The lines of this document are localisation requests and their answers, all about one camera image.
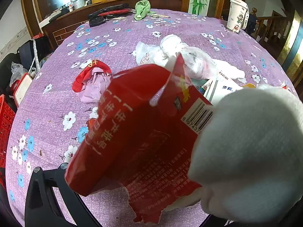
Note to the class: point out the navy bag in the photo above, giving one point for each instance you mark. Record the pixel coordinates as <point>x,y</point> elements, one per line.
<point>28,54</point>

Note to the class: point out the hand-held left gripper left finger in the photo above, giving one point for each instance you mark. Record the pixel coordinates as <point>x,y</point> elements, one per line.
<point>71,205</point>

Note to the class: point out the red pink bag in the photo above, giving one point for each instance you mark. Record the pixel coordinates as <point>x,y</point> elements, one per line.
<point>94,85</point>

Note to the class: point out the green cloth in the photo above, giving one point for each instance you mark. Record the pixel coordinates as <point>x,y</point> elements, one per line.
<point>142,9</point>

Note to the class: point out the white blue medicine box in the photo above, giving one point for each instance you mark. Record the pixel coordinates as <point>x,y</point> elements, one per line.
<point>220,87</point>

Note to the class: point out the white tissue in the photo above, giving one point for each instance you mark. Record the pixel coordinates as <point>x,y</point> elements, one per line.
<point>248,151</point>

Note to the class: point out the metal pot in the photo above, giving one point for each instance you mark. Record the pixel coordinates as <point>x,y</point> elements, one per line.
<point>78,2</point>

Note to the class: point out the torn red packet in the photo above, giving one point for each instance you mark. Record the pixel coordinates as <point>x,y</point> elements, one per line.
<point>132,127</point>

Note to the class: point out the white printed cup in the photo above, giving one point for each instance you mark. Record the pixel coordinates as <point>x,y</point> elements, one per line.
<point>236,14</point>

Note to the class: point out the gold pillar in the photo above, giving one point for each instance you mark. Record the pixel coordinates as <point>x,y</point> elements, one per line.
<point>291,42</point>

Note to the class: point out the red white box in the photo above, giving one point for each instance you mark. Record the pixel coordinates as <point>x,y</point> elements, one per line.
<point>22,87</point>

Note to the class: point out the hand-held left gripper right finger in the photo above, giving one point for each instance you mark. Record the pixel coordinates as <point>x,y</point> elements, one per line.
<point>222,222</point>

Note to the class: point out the black pouch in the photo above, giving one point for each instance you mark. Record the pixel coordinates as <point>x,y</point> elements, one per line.
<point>97,21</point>

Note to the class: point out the clear plastic bag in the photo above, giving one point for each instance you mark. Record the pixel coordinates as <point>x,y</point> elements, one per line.
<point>17,73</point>
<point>201,61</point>

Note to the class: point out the black sofa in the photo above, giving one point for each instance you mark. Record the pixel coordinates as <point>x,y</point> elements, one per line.
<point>4,75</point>

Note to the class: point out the black and red tool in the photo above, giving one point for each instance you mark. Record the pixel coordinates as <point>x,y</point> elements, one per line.
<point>109,9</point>

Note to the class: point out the wooden stick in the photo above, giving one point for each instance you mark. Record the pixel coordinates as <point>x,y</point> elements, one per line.
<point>159,15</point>

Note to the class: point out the red plastic basket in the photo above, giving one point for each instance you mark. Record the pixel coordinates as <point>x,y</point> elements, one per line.
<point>7,127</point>

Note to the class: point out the wooden stair railing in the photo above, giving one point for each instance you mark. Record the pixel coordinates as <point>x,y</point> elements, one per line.
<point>272,28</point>

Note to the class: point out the yellow packet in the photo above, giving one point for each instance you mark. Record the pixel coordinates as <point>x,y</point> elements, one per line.
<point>249,85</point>

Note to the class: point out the white printed plastic bag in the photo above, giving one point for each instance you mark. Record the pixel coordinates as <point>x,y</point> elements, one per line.
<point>146,55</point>

